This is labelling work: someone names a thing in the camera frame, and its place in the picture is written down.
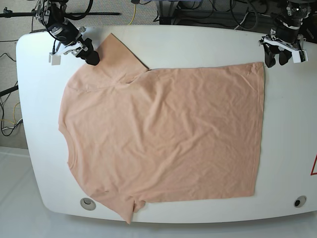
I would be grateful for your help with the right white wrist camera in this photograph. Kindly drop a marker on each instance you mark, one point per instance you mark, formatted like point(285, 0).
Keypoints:
point(54, 59)

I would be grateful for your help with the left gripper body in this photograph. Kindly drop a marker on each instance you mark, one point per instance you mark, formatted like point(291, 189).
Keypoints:
point(275, 42)

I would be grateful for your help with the red triangle sticker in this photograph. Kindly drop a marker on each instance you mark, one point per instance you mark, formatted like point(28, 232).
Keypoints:
point(314, 168)

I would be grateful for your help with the left grey table grommet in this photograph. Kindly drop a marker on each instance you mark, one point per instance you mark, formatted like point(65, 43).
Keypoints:
point(87, 204)

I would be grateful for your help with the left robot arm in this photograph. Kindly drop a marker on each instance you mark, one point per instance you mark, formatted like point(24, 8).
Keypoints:
point(291, 18)

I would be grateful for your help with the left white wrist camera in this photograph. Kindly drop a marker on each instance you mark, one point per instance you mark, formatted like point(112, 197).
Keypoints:
point(299, 56)

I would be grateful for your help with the right black table grommet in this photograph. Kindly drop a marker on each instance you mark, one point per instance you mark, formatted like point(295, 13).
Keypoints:
point(300, 201)

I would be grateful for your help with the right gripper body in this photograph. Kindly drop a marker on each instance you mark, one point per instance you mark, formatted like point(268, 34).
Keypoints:
point(68, 35)

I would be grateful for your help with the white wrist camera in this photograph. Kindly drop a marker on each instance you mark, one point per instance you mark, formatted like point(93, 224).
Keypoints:
point(299, 56)
point(54, 59)

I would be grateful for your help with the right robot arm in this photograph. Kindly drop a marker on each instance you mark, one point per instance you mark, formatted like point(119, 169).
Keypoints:
point(68, 39)

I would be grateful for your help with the peach pink T-shirt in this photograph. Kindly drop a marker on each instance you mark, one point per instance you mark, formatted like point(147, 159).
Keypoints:
point(137, 135)

